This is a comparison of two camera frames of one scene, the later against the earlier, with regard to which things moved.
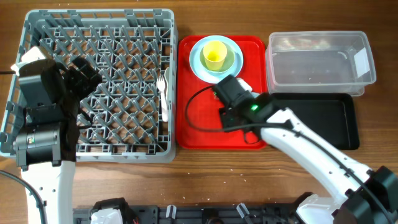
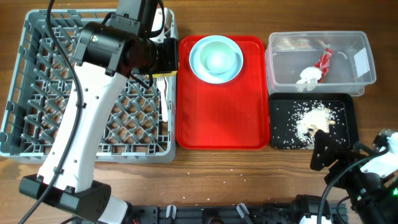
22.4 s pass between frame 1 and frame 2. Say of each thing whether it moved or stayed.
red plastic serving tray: stayed
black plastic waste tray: stayed
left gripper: moved
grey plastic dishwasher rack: stayed
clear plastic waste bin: stayed
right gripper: moved
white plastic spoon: stayed
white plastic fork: stayed
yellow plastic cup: moved
